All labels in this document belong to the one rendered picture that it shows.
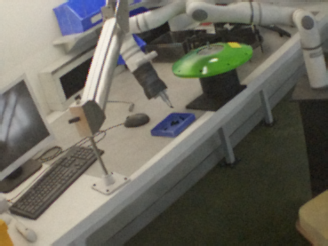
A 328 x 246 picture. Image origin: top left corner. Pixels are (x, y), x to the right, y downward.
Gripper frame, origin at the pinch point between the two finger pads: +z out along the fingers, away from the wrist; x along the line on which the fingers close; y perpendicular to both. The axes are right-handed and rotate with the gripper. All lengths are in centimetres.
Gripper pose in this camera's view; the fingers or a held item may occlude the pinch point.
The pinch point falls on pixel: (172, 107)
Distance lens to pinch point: 187.8
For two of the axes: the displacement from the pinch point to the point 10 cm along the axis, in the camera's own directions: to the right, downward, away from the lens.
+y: -4.3, 2.9, 8.6
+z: 5.5, 8.4, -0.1
